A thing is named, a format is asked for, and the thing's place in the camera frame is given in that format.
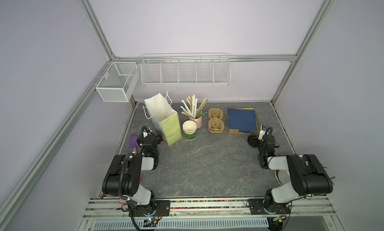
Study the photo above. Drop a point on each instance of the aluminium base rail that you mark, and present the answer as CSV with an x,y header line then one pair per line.
x,y
213,214

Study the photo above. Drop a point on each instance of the green wrapped straw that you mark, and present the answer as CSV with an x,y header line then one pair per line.
x,y
203,114

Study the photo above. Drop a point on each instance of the pink metal straw bucket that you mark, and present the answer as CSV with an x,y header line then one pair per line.
x,y
198,120

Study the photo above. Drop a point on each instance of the green paper gift bag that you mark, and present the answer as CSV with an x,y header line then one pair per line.
x,y
158,108

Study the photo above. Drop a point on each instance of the brown pulp cup carrier stack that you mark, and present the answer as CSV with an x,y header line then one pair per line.
x,y
216,123

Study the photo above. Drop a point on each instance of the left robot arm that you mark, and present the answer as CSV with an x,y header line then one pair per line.
x,y
124,174

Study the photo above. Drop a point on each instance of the wide white wire basket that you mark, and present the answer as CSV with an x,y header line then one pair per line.
x,y
186,69

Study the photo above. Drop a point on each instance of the black cup lid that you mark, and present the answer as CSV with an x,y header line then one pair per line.
x,y
253,141

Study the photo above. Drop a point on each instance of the small white mesh basket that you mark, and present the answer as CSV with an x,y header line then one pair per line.
x,y
118,82

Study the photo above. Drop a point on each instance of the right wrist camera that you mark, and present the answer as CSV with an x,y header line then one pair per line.
x,y
265,130

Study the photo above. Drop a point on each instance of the green paper cup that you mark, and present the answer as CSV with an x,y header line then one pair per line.
x,y
189,128

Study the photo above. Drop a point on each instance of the white wrapped straw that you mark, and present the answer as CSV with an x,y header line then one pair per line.
x,y
194,105

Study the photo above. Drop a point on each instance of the cardboard tray with napkins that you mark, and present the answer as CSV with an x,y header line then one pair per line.
x,y
242,120

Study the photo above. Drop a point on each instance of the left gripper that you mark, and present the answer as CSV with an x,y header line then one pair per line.
x,y
150,140

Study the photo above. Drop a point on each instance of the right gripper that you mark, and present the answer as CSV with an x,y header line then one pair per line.
x,y
262,141

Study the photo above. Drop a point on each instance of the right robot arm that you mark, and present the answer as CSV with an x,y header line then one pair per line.
x,y
275,199

